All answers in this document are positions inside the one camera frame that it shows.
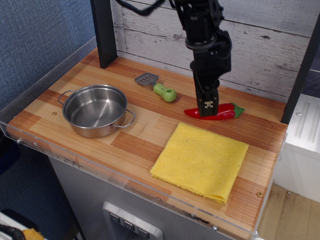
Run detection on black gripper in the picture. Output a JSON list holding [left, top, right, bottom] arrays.
[[189, 30, 232, 117]]

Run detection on red toy chili pepper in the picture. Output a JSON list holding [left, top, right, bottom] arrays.
[[184, 102, 245, 120]]

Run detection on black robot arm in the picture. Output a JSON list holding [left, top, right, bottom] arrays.
[[170, 0, 232, 117]]

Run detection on yellow folded cloth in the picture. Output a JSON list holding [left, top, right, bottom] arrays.
[[150, 123, 249, 204]]

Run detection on stainless steel pot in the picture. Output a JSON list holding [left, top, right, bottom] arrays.
[[58, 84, 136, 139]]

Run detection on white side cabinet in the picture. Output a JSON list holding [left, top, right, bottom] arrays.
[[273, 94, 320, 202]]

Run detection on grey toy fridge cabinet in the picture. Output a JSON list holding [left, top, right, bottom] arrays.
[[49, 157, 232, 240]]

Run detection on silver dispenser button panel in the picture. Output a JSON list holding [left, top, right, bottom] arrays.
[[102, 201, 164, 240]]

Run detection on yellow object bottom left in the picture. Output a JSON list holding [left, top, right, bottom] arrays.
[[22, 228, 45, 240]]

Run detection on toy spatula green handle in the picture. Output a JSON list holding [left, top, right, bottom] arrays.
[[135, 72, 177, 103]]

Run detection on dark grey right post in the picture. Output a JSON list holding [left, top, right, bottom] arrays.
[[281, 16, 320, 125]]

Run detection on dark grey post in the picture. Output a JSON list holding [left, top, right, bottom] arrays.
[[90, 0, 118, 69], [281, 16, 320, 125]]

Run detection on black braided cable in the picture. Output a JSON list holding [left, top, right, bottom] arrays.
[[116, 0, 176, 16]]

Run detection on dark grey left post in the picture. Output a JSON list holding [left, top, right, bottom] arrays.
[[90, 0, 118, 69]]

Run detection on clear acrylic guard rail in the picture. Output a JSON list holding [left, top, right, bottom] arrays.
[[1, 40, 287, 240]]

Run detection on black corrugated hose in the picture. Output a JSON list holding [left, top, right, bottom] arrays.
[[0, 223, 25, 240]]

